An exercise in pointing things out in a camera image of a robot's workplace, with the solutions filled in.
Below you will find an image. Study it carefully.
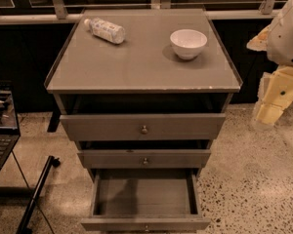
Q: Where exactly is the grey bottom drawer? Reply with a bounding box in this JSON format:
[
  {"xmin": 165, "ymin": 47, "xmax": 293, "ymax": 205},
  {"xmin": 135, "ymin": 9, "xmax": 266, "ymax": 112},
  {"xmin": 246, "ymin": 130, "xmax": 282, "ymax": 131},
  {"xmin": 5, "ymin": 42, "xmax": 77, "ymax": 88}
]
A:
[{"xmin": 81, "ymin": 169, "xmax": 210, "ymax": 233}]

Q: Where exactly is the grey drawer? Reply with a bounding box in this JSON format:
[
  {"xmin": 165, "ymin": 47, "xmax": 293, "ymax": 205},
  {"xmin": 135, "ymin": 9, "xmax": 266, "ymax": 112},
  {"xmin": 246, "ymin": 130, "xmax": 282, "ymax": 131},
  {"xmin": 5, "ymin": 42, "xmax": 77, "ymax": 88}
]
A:
[
  {"xmin": 61, "ymin": 113, "xmax": 225, "ymax": 141},
  {"xmin": 81, "ymin": 169, "xmax": 210, "ymax": 233},
  {"xmin": 78, "ymin": 149, "xmax": 211, "ymax": 169}
]

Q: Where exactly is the grey top drawer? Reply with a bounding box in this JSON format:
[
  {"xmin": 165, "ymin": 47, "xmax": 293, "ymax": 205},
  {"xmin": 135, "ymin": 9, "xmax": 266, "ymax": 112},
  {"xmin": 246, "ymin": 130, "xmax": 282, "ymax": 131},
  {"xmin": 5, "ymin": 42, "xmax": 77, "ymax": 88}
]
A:
[{"xmin": 61, "ymin": 113, "xmax": 225, "ymax": 141}]

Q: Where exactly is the grey drawer cabinet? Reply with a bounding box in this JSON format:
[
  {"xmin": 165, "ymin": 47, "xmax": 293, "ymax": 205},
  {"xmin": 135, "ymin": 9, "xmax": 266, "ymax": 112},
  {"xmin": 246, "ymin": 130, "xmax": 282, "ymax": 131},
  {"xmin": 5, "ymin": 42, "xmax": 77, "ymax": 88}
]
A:
[{"xmin": 43, "ymin": 7, "xmax": 244, "ymax": 180}]

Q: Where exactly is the grey middle drawer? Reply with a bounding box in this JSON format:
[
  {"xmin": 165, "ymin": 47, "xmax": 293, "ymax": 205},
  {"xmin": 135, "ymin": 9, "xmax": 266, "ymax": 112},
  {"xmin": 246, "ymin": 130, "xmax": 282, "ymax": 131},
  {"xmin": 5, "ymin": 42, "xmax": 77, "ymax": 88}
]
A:
[{"xmin": 78, "ymin": 149, "xmax": 211, "ymax": 169}]

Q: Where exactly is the white ceramic bowl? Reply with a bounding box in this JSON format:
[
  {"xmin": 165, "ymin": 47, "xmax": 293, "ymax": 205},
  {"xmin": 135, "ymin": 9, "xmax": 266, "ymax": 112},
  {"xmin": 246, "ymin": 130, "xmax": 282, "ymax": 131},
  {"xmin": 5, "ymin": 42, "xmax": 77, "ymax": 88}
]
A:
[{"xmin": 170, "ymin": 29, "xmax": 207, "ymax": 59}]

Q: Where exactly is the clear plastic water bottle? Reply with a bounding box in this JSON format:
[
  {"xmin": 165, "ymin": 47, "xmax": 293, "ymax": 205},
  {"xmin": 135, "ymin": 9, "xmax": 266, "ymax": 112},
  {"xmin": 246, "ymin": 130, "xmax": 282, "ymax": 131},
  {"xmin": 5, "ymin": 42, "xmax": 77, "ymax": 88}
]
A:
[{"xmin": 84, "ymin": 18, "xmax": 125, "ymax": 45}]

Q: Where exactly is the black metal stand bar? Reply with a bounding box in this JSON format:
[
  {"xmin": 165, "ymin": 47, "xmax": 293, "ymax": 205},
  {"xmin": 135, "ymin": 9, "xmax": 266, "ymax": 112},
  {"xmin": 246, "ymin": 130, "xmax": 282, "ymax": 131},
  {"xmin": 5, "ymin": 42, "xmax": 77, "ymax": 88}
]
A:
[{"xmin": 16, "ymin": 156, "xmax": 61, "ymax": 234}]

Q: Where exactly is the black laptop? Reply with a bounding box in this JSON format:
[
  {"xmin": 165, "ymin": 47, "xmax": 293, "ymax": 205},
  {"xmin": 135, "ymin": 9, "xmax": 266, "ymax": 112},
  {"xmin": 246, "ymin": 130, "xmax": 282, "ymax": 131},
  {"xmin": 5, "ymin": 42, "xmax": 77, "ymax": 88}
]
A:
[{"xmin": 0, "ymin": 81, "xmax": 21, "ymax": 171}]

